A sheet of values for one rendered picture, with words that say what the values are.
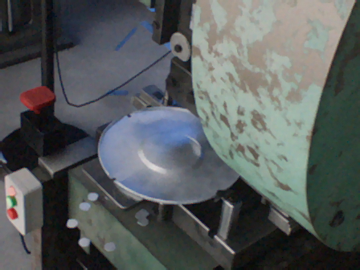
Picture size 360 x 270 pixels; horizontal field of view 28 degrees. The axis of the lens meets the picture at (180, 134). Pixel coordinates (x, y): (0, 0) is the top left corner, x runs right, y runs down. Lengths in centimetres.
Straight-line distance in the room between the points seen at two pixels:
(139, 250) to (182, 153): 21
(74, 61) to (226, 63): 233
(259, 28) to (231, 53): 5
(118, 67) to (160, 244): 171
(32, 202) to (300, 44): 101
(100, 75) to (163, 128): 154
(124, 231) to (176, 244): 11
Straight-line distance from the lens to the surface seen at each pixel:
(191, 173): 138
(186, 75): 131
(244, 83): 75
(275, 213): 141
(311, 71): 67
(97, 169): 137
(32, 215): 161
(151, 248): 142
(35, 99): 158
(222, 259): 139
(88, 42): 320
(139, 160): 139
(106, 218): 150
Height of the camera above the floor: 170
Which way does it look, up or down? 39 degrees down
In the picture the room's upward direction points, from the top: 8 degrees clockwise
